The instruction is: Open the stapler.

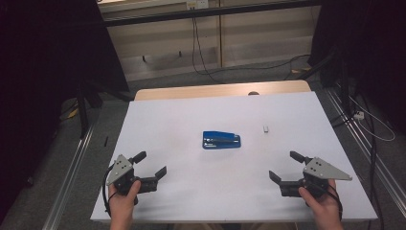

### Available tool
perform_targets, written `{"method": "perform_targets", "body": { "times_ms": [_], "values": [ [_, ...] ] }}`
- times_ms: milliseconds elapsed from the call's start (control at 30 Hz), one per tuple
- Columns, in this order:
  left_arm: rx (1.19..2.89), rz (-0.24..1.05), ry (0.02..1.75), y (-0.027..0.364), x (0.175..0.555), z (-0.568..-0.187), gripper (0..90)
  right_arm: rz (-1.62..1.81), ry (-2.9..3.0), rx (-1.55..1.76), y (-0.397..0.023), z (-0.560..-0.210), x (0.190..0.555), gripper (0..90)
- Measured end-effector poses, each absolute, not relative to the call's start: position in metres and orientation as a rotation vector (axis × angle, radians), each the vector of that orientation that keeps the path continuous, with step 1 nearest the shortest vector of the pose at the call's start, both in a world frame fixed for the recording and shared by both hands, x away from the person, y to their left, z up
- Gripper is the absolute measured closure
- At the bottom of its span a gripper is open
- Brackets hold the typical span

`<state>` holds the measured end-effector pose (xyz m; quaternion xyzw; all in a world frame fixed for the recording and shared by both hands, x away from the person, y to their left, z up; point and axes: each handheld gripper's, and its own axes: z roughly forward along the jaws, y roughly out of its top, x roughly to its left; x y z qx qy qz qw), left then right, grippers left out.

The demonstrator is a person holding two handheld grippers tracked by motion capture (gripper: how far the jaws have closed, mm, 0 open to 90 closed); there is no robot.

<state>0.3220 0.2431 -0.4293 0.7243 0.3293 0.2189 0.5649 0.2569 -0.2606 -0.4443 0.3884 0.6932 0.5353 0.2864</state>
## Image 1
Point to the beige cabinet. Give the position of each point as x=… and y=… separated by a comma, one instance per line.
x=223, y=41

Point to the wooden table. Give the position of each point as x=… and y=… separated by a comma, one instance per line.
x=207, y=91

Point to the black horizontal bar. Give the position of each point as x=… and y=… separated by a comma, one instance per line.
x=207, y=12

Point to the small white staple box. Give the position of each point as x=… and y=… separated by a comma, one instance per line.
x=266, y=129

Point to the person's left hand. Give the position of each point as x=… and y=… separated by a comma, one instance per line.
x=123, y=204

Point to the white power plug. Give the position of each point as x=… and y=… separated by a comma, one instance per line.
x=359, y=115

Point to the white wall socket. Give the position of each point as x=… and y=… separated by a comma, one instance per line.
x=197, y=4

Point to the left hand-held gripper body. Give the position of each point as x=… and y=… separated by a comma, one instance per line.
x=120, y=169

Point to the aluminium floor rail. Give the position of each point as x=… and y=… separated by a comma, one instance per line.
x=68, y=179
x=367, y=153

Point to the blue stapler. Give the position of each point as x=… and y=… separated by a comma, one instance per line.
x=221, y=140

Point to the black curtain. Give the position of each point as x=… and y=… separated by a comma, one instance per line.
x=367, y=48
x=41, y=80

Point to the person's right hand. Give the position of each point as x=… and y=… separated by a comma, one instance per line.
x=320, y=206

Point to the black metal stand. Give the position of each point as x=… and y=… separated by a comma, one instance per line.
x=335, y=73
x=83, y=108

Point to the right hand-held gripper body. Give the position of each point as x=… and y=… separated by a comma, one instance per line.
x=319, y=171

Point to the small black floor item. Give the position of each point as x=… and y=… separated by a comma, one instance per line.
x=106, y=141

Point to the white board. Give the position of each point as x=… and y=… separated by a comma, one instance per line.
x=223, y=191

